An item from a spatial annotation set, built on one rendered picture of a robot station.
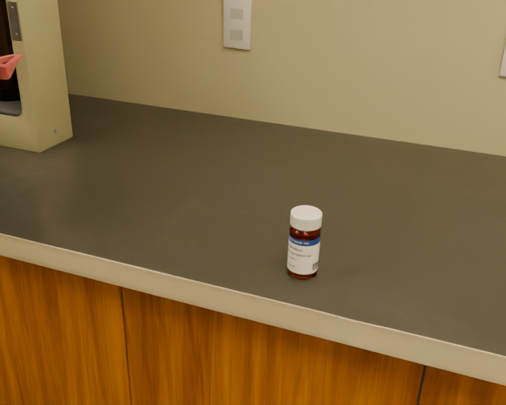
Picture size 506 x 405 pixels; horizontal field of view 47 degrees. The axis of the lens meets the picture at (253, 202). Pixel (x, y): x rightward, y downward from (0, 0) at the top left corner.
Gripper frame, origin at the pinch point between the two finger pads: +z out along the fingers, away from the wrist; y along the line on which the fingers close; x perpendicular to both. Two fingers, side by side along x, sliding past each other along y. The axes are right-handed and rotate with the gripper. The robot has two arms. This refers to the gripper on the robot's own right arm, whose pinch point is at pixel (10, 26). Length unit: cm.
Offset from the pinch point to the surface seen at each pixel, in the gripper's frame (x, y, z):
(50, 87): 8.0, -15.3, 16.8
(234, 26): -18, -7, 53
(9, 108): 16.6, -20.0, 13.6
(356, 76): -48, -17, 53
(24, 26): 7.9, -2.5, 12.2
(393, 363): -68, -36, -18
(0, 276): -3.4, -37.8, -16.5
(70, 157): 1.3, -27.8, 11.6
